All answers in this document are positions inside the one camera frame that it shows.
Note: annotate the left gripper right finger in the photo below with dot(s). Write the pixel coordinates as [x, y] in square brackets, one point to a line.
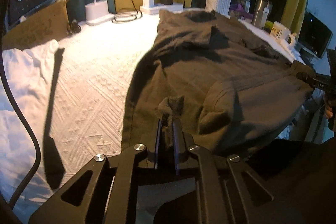
[226, 189]

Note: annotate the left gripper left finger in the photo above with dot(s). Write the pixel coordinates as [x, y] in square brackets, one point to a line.
[105, 190]

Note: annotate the glass jar white lid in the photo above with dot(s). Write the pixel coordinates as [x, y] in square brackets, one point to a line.
[246, 5]

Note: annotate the dark brown t-shirt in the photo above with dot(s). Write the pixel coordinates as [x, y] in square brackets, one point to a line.
[229, 89]

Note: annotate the person right hand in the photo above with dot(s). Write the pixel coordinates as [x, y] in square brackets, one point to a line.
[329, 104]

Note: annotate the black monitor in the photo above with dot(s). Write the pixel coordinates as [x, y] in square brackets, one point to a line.
[314, 35]

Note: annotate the brown cardboard box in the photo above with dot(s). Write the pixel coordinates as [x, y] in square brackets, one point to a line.
[45, 25]

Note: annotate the white usb charger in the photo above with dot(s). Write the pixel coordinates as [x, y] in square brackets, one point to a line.
[148, 3]

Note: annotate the white cartoon mug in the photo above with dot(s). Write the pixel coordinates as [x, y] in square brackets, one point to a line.
[281, 32]

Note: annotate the purple cloth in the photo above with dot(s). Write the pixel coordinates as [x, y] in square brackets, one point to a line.
[238, 11]

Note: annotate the white power strip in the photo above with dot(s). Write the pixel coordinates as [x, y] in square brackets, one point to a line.
[157, 7]

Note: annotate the stainless steel travel tumbler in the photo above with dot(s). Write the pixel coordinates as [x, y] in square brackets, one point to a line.
[262, 10]

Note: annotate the white cream tube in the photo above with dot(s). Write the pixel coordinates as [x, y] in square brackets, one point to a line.
[291, 51]

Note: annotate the white quilted bed cover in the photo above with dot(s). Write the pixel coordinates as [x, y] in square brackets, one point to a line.
[74, 90]

